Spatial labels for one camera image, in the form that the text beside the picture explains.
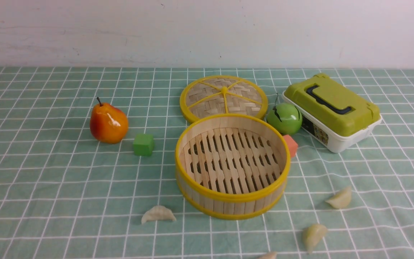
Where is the green apple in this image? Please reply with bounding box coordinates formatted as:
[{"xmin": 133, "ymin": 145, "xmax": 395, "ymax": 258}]
[{"xmin": 266, "ymin": 93, "xmax": 303, "ymax": 135}]

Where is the pale green dumpling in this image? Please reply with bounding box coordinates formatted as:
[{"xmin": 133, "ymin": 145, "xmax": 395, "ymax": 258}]
[{"xmin": 302, "ymin": 223, "xmax": 328, "ymax": 254}]

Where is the green checkered tablecloth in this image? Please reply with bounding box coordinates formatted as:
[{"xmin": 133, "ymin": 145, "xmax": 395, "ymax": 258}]
[{"xmin": 0, "ymin": 67, "xmax": 414, "ymax": 259}]

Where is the green lidded white box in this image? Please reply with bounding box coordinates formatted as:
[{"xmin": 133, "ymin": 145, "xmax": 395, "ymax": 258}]
[{"xmin": 282, "ymin": 73, "xmax": 382, "ymax": 154}]

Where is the orange red pear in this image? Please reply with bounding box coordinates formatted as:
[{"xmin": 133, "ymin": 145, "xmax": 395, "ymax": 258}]
[{"xmin": 90, "ymin": 97, "xmax": 129, "ymax": 144}]

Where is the green cube block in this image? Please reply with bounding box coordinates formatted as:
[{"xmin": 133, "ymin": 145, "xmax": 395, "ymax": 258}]
[{"xmin": 133, "ymin": 133, "xmax": 155, "ymax": 157}]

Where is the orange cube block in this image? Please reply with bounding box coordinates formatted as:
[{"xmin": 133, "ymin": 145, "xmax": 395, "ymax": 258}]
[{"xmin": 282, "ymin": 135, "xmax": 298, "ymax": 158}]

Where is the bamboo steamer tray yellow rim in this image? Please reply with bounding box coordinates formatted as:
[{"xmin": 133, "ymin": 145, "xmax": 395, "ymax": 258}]
[{"xmin": 175, "ymin": 114, "xmax": 291, "ymax": 220}]

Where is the white dumpling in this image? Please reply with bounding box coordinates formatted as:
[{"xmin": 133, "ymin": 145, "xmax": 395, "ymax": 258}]
[
  {"xmin": 141, "ymin": 205, "xmax": 177, "ymax": 224},
  {"xmin": 325, "ymin": 186, "xmax": 352, "ymax": 209}
]

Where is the woven bamboo steamer lid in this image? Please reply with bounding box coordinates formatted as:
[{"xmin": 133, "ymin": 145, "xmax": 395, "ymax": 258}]
[{"xmin": 179, "ymin": 75, "xmax": 269, "ymax": 123}]

